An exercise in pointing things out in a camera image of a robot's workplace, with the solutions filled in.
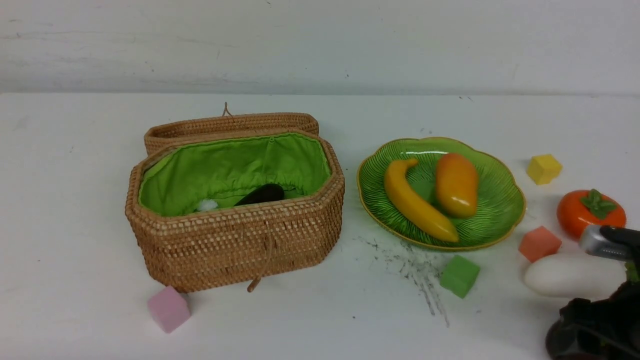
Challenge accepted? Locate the salmon pink foam cube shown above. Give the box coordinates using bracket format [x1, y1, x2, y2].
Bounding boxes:
[518, 226, 563, 264]

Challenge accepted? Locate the woven wicker basket green lining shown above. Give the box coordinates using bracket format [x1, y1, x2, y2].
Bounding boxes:
[125, 110, 346, 293]

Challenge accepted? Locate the green glass leaf plate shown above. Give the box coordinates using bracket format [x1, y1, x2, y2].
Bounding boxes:
[356, 137, 527, 252]

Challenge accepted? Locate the yellow foam cube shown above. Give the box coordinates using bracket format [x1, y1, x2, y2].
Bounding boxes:
[526, 153, 563, 186]

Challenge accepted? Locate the orange yellow mango toy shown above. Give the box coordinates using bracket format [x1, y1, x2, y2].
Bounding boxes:
[435, 153, 479, 219]

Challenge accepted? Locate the yellow banana toy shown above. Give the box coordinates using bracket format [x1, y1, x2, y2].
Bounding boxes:
[383, 158, 460, 243]

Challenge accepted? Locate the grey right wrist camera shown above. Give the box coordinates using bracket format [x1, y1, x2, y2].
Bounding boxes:
[578, 224, 640, 263]

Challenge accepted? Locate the light pink foam cube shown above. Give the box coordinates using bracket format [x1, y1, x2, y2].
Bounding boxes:
[146, 285, 192, 334]

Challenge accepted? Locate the white radish toy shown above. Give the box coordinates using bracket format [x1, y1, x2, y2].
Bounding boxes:
[522, 252, 627, 300]

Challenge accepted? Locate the green foam cube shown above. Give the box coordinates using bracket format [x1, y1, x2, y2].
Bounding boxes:
[439, 255, 481, 299]

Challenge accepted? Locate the orange persimmon toy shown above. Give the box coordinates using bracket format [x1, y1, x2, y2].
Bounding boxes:
[557, 189, 627, 241]

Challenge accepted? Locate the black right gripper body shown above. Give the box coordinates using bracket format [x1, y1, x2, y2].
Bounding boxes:
[545, 281, 640, 360]

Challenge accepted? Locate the purple eggplant toy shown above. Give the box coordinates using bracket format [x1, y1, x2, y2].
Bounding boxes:
[234, 183, 285, 207]

